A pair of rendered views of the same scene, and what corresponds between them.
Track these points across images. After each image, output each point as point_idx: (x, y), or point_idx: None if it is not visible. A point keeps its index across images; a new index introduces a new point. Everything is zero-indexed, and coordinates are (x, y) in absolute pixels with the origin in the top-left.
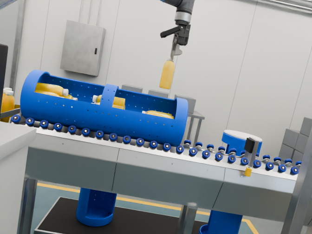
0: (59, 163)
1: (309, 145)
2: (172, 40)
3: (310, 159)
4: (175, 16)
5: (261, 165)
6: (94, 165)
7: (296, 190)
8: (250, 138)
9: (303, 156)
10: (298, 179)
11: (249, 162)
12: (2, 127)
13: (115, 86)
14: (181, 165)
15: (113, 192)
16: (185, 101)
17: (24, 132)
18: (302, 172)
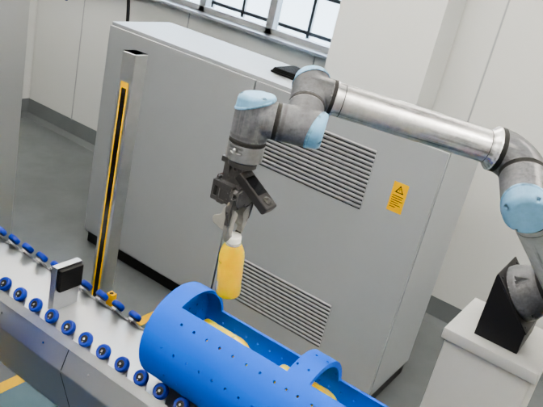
0: None
1: (119, 205)
2: (246, 203)
3: (123, 218)
4: (262, 157)
5: (44, 292)
6: None
7: (110, 262)
8: (64, 268)
9: (111, 222)
10: (111, 250)
11: (74, 297)
12: (470, 329)
13: (313, 353)
14: None
15: None
16: (199, 283)
17: (453, 320)
18: (115, 239)
